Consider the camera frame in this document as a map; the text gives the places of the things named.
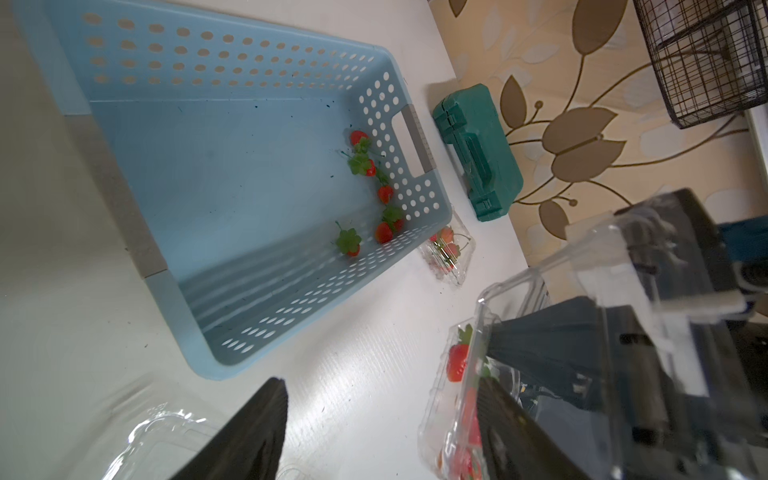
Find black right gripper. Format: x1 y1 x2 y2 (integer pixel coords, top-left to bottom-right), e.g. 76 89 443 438
486 189 767 447

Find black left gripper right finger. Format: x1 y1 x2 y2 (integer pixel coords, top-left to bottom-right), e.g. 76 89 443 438
476 378 587 479

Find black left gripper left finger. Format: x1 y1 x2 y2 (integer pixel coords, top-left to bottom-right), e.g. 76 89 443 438
174 377 289 480

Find clear clamshell container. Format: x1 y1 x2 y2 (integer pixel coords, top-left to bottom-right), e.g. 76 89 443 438
418 192 763 479
419 212 476 289
62 377 307 479

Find packed red strawberries cluster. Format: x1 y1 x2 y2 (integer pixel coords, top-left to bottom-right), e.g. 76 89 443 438
428 226 472 274

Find strawberries in basket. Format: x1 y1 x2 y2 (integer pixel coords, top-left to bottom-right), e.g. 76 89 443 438
341 130 406 245

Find green plastic tool case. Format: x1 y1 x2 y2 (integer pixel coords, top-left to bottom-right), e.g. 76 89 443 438
432 84 523 222

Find light blue perforated plastic basket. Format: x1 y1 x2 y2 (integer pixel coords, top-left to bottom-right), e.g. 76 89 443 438
13 1 452 380

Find black wire basket on right wall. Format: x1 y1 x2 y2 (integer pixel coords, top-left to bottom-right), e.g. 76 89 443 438
634 0 767 129

